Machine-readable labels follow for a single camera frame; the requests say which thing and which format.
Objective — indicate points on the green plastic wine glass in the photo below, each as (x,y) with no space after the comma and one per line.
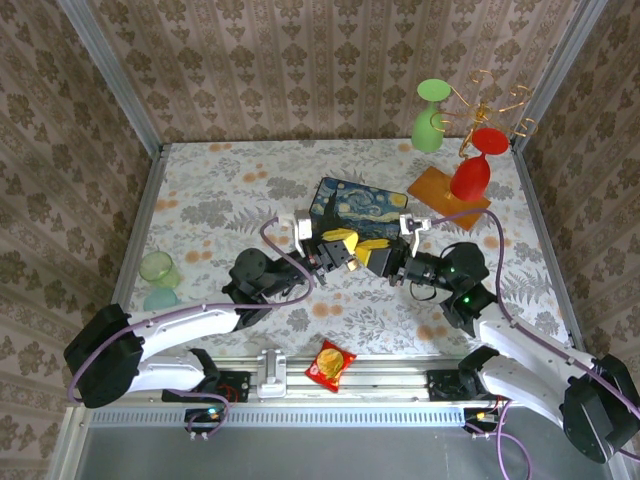
(427,130)

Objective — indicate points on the small black controller board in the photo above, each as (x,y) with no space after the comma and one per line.
(202,416)
(480,417)

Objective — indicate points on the aluminium table side rail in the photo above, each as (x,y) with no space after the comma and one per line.
(547,240)
(142,225)

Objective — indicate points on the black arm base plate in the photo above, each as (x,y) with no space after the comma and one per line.
(240,387)
(442,387)

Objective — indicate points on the white rail clamp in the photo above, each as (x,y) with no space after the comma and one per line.
(272,372)

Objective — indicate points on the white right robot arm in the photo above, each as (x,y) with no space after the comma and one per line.
(530,350)

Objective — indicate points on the aluminium frame post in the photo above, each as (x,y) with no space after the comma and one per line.
(112,75)
(560,75)

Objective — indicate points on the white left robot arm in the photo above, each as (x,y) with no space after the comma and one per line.
(170,320)

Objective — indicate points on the floral table cover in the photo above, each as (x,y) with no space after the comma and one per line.
(225,175)

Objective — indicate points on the light blue translucent cup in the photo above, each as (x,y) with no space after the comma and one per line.
(161,299)

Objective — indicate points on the green translucent cup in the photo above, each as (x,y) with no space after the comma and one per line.
(159,270)

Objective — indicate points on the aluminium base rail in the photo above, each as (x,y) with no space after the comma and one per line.
(390,382)

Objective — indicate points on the red snack bag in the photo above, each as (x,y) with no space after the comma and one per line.
(330,366)

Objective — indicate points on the red plastic wine glass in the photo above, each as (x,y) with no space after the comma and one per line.
(470,177)

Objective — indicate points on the starry night tin box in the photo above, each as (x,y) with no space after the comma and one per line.
(360,200)

